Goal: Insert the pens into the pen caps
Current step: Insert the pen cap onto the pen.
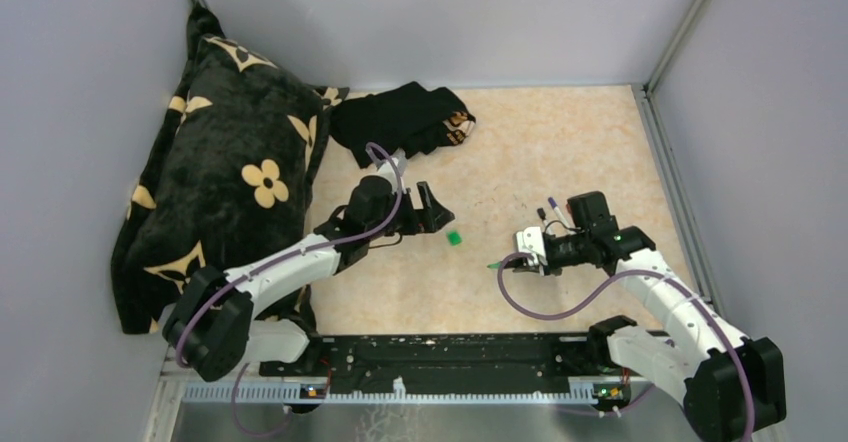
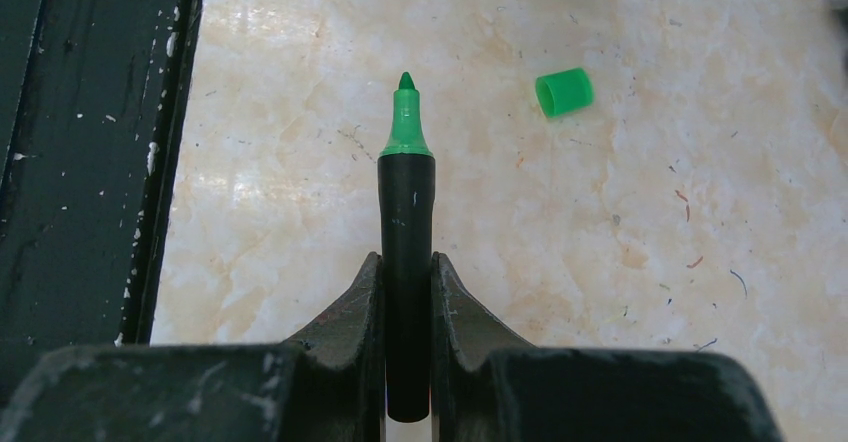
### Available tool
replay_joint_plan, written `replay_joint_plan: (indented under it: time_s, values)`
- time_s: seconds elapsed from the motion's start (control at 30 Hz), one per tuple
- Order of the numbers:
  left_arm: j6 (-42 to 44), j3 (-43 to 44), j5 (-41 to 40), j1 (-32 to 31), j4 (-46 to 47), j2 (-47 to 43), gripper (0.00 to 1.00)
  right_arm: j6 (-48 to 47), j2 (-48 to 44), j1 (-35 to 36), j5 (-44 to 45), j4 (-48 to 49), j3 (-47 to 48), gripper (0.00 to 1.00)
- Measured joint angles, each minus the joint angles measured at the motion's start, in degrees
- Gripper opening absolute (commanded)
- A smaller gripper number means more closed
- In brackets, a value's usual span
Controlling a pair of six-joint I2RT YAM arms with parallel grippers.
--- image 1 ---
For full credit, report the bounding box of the black green highlighter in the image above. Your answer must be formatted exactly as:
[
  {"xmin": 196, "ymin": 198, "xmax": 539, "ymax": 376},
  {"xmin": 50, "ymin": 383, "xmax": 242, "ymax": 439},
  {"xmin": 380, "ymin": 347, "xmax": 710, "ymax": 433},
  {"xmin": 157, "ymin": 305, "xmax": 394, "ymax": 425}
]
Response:
[{"xmin": 486, "ymin": 261, "xmax": 514, "ymax": 270}]

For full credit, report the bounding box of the green small cap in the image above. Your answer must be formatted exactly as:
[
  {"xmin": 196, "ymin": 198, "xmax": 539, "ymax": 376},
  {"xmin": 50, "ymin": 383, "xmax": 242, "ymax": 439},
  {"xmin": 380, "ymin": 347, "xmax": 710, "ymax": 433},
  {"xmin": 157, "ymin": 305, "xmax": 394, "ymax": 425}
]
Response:
[{"xmin": 446, "ymin": 230, "xmax": 463, "ymax": 246}]

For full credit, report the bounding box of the white pen with clip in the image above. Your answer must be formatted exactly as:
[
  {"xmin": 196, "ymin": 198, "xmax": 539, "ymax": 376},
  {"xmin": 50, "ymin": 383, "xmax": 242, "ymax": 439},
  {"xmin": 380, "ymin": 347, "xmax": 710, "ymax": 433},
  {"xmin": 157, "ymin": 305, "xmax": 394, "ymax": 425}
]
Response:
[{"xmin": 548, "ymin": 197, "xmax": 571, "ymax": 228}]

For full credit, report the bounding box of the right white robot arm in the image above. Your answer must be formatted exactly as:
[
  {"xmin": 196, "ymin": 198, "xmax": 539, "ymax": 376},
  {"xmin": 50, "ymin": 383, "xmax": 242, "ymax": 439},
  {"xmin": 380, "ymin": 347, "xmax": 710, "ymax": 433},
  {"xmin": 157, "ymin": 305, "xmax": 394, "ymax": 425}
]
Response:
[{"xmin": 496, "ymin": 191, "xmax": 787, "ymax": 441}]

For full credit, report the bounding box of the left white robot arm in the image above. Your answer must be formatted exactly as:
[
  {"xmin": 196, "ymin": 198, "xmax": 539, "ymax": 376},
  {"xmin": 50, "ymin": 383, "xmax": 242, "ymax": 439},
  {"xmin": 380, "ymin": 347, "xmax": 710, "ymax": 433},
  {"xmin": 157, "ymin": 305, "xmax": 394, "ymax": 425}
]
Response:
[{"xmin": 163, "ymin": 175, "xmax": 455, "ymax": 382}]

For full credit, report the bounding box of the black folded cloth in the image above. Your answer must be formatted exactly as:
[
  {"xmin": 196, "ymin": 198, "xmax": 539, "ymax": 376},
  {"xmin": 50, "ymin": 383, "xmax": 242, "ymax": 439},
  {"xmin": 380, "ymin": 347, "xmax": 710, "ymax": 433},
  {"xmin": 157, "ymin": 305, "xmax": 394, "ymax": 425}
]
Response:
[{"xmin": 330, "ymin": 82, "xmax": 476, "ymax": 168}]

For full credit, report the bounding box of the black floral plush pillow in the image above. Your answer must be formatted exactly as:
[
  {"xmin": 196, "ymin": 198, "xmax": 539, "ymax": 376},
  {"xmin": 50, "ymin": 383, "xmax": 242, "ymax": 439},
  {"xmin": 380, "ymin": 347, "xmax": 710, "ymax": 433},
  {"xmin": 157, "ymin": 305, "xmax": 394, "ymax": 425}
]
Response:
[{"xmin": 110, "ymin": 5, "xmax": 349, "ymax": 335}]

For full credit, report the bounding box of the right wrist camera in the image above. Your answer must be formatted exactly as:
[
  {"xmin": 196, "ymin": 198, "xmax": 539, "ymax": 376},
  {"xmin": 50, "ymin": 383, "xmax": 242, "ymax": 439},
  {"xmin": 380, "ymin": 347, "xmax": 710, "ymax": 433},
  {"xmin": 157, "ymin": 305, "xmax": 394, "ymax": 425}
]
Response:
[{"xmin": 514, "ymin": 226, "xmax": 547, "ymax": 264}]

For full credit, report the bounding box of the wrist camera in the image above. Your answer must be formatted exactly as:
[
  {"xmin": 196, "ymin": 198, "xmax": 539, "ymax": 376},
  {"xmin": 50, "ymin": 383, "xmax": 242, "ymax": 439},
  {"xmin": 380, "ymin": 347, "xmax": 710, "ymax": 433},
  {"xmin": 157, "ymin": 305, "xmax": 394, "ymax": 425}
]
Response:
[
  {"xmin": 514, "ymin": 226, "xmax": 547, "ymax": 264},
  {"xmin": 378, "ymin": 149, "xmax": 408, "ymax": 180}
]

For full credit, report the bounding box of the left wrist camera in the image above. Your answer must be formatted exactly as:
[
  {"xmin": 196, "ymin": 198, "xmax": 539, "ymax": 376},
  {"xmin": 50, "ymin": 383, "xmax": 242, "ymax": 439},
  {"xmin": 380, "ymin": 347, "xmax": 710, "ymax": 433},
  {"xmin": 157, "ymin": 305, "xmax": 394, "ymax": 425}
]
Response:
[{"xmin": 378, "ymin": 149, "xmax": 408, "ymax": 180}]

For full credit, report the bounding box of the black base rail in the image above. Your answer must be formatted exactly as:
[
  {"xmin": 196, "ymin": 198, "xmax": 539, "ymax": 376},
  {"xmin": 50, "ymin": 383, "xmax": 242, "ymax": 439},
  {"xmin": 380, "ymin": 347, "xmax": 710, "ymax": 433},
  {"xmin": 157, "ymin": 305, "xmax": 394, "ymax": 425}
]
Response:
[{"xmin": 258, "ymin": 332, "xmax": 641, "ymax": 403}]

